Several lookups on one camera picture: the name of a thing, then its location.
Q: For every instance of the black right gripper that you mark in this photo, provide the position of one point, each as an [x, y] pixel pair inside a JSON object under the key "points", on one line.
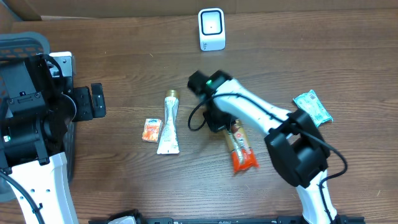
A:
{"points": [[217, 126]]}

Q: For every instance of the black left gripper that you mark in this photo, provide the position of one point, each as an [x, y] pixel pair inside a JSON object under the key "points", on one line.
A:
{"points": [[83, 103]]}

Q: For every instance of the red spaghetti packet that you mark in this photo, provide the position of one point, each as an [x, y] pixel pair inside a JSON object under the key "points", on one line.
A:
{"points": [[242, 154]]}

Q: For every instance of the white tube gold cap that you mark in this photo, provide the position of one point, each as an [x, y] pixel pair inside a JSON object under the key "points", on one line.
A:
{"points": [[168, 143]]}

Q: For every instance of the small orange tissue packet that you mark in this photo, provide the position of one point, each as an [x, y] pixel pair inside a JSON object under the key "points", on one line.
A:
{"points": [[151, 130]]}

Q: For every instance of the teal wet wipes packet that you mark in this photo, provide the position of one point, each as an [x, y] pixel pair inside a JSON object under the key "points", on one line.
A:
{"points": [[310, 103]]}

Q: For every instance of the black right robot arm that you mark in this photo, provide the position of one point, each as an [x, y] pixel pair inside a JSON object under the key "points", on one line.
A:
{"points": [[297, 150]]}

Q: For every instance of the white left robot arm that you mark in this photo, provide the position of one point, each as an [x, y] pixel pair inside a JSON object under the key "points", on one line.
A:
{"points": [[43, 191]]}

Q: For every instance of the white barcode scanner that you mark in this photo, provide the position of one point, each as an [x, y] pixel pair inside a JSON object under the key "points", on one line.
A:
{"points": [[211, 28]]}

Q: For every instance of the grey plastic shopping basket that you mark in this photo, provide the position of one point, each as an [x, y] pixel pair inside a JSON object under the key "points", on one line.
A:
{"points": [[32, 43]]}

